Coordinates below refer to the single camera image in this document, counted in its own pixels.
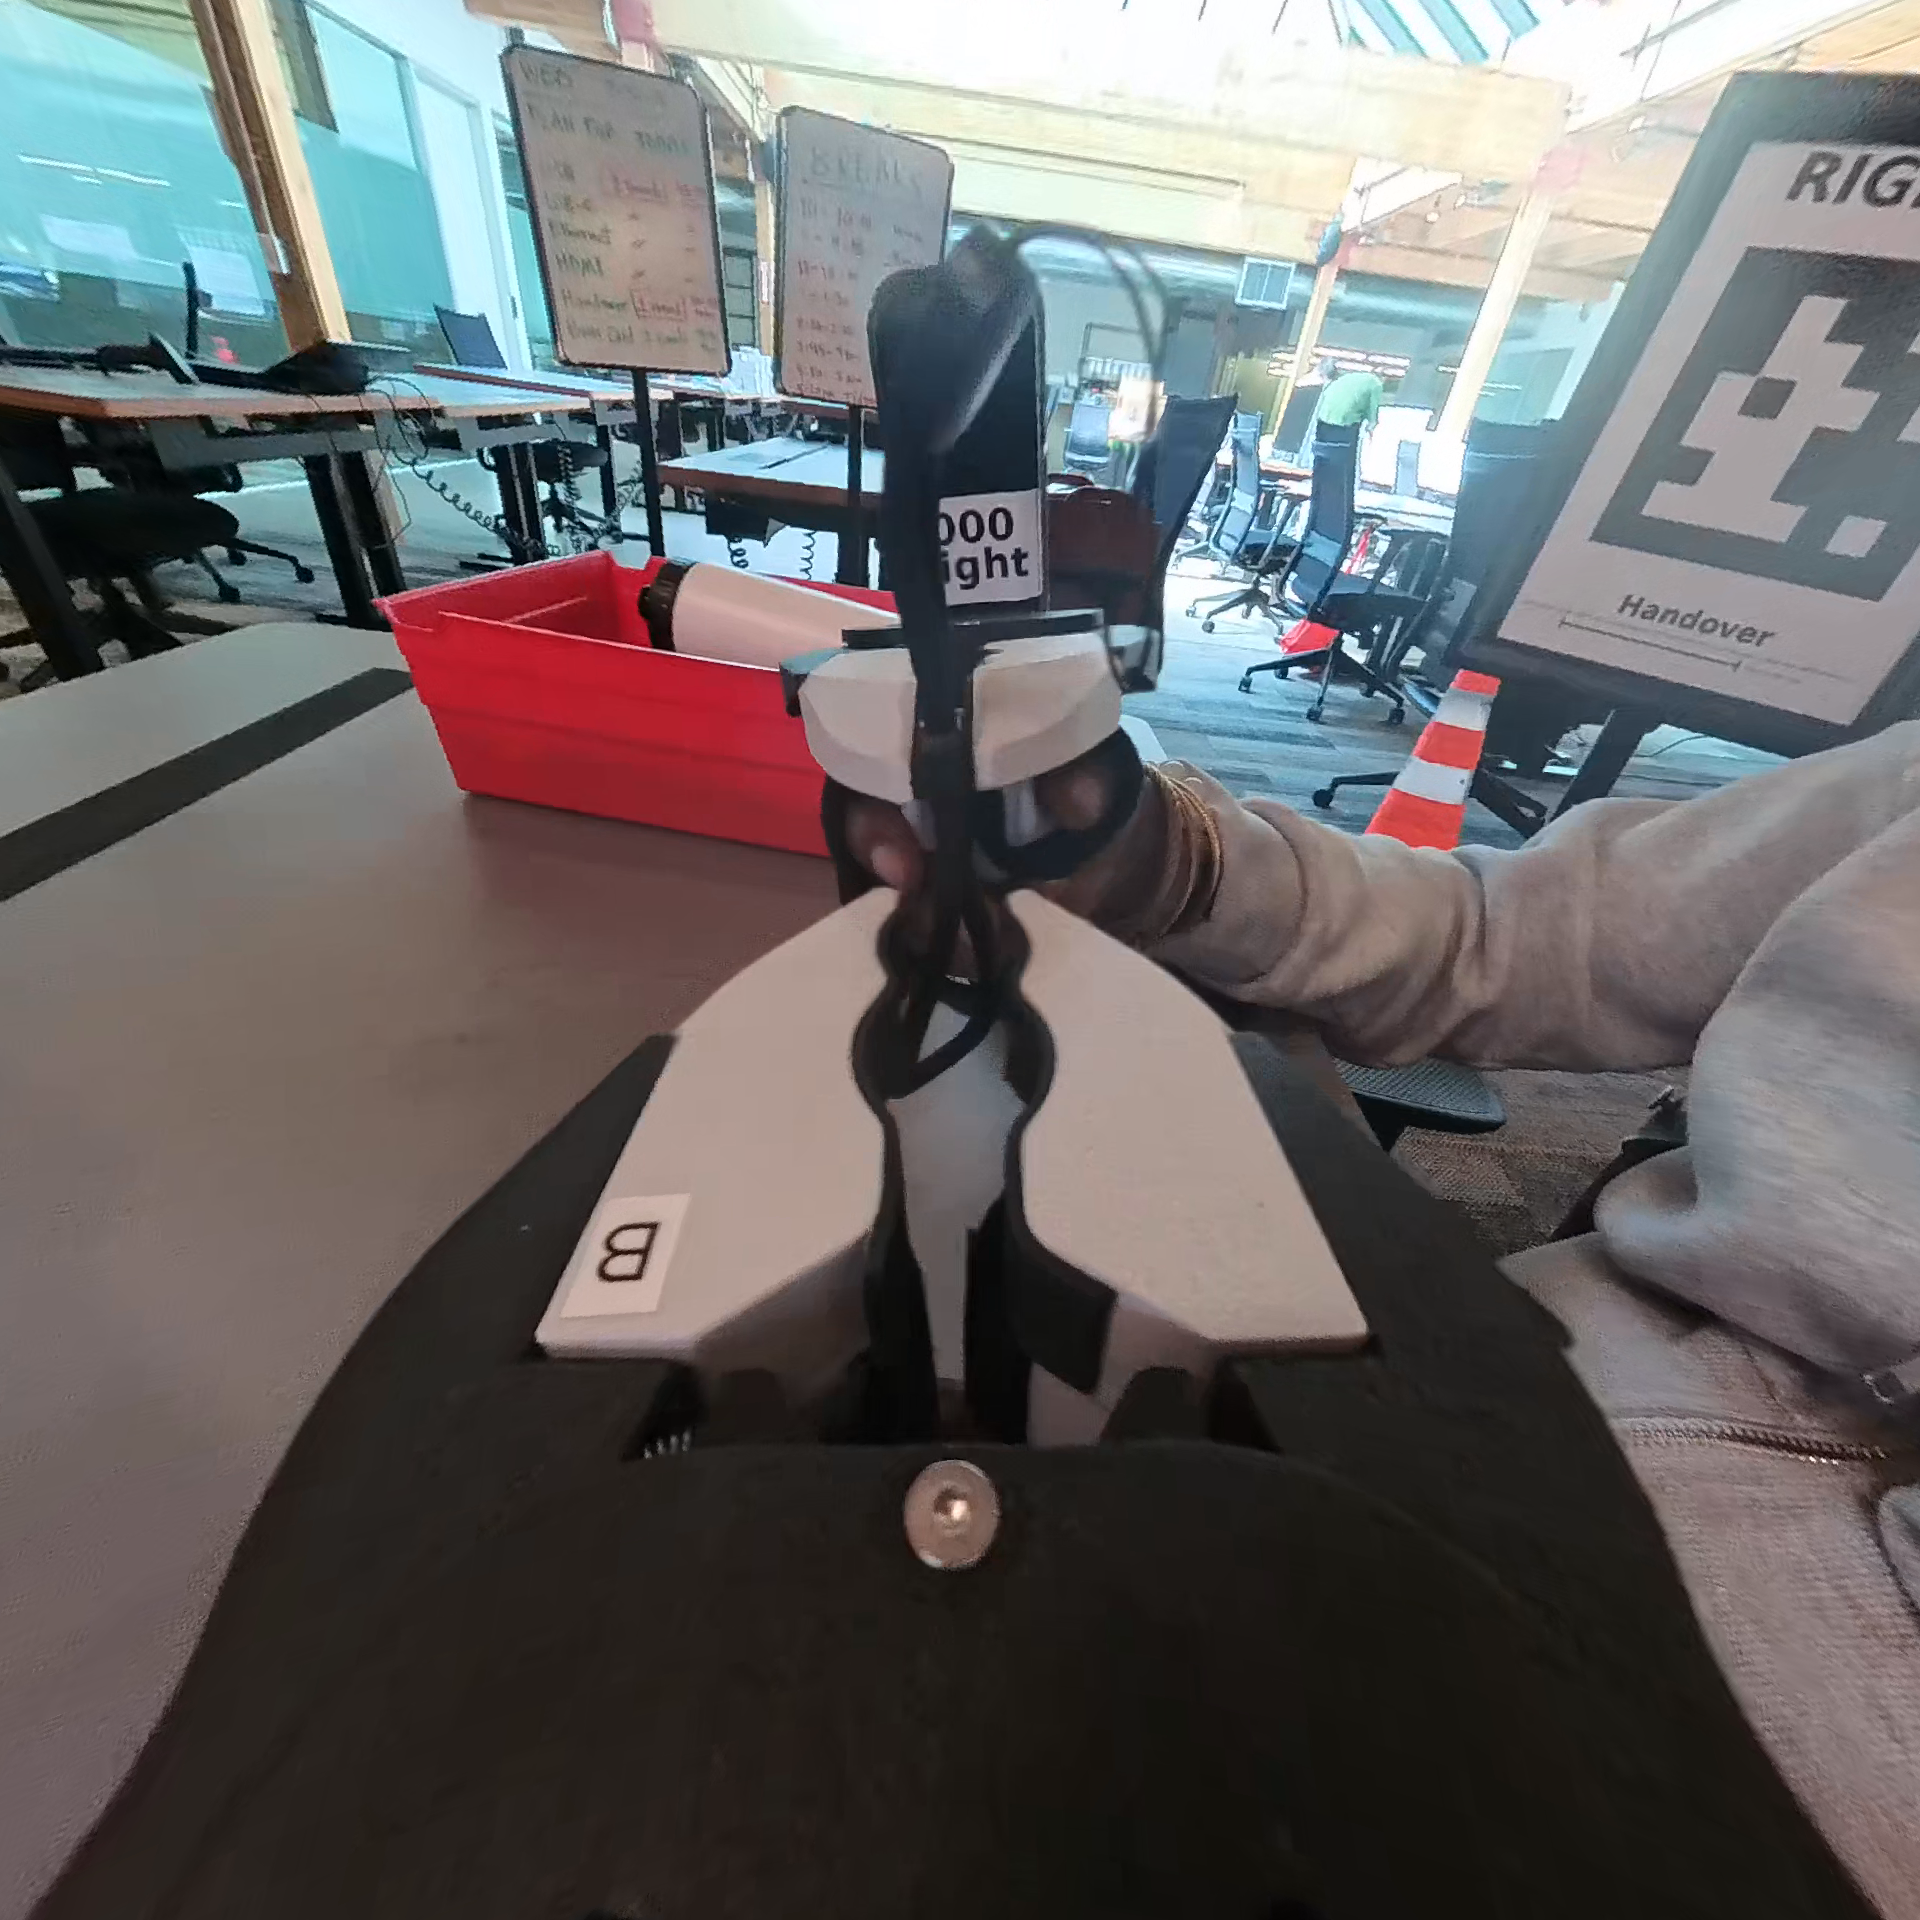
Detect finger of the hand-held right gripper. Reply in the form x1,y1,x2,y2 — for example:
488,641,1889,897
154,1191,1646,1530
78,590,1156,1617
966,641,1125,790
793,645,921,798

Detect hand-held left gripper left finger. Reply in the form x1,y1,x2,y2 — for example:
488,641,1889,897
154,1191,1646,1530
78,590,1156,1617
539,888,935,1411

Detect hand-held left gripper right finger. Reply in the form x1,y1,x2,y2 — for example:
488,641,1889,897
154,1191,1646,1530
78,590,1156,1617
986,888,1379,1444

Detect black wrist strap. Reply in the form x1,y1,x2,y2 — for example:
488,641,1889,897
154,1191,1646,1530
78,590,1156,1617
855,221,1170,1087

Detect person's right forearm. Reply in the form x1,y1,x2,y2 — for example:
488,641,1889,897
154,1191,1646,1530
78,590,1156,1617
1182,725,1920,1074

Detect grey desk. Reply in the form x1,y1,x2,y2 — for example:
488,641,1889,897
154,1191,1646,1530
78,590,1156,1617
0,617,1359,1920

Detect wooden office desk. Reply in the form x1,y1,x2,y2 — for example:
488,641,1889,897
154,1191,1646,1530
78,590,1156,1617
0,333,633,695

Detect person's right hand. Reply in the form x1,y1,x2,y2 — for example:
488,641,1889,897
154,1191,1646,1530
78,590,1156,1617
818,752,1189,960

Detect white bottle black cap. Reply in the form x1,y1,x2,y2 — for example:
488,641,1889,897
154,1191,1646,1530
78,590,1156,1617
634,552,908,656

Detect brown backpack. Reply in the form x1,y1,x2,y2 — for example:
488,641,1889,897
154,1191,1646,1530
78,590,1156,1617
1040,489,1168,631

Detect whiteboard on stand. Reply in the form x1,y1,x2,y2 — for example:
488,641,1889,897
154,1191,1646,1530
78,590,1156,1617
503,44,734,565
775,108,956,590

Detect black wheel-shaped object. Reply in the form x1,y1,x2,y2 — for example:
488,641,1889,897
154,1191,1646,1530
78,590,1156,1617
1332,1051,1511,1147

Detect red bin with bottle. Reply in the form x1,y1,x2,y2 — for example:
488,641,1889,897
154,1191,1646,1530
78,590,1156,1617
378,548,908,860

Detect orange white traffic cone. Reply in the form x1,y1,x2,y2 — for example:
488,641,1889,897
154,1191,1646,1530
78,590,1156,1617
1359,674,1511,856

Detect framed tag sign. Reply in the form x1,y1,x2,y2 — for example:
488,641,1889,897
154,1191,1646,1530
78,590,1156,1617
1451,73,1920,761

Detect gold bracelets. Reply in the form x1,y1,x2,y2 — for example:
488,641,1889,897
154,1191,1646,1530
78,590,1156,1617
1147,752,1223,942

